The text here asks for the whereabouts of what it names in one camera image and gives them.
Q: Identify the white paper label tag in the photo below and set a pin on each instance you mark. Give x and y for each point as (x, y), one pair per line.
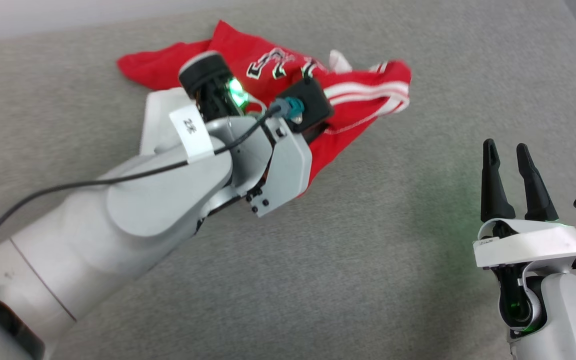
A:
(190, 130)

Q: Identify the red jersey with white trim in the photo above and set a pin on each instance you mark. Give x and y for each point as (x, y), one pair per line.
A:
(348, 125)

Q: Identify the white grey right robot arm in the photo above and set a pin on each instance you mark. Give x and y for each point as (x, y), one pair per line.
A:
(568, 320)

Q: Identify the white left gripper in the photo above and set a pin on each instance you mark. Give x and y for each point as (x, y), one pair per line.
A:
(160, 120)

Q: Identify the grey fabric sofa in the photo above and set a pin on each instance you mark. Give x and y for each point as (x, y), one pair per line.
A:
(368, 250)

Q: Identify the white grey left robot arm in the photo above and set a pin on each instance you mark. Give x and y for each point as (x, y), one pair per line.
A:
(93, 240)

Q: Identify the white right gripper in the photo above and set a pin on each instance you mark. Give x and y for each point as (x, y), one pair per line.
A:
(538, 245)

